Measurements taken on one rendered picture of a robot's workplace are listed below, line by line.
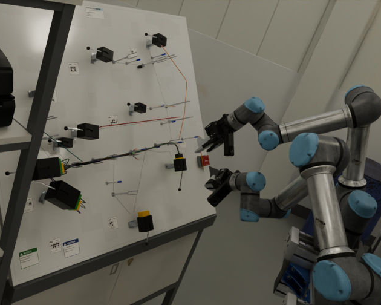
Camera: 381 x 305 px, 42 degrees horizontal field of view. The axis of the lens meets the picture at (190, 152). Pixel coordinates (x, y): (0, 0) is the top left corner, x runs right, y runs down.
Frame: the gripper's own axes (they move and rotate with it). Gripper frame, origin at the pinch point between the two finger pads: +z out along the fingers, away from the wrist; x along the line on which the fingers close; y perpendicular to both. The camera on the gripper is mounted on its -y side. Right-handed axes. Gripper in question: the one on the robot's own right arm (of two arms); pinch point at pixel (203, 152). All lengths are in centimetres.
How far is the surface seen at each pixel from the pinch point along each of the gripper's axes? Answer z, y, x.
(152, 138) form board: 15.1, 17.2, 8.6
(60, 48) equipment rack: -40, 13, 95
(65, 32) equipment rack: -43, 16, 95
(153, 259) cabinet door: 52, -28, 2
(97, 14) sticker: -7, 65, 33
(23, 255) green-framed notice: 31, -17, 80
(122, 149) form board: 16.9, 13.4, 28.2
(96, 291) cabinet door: 58, -32, 37
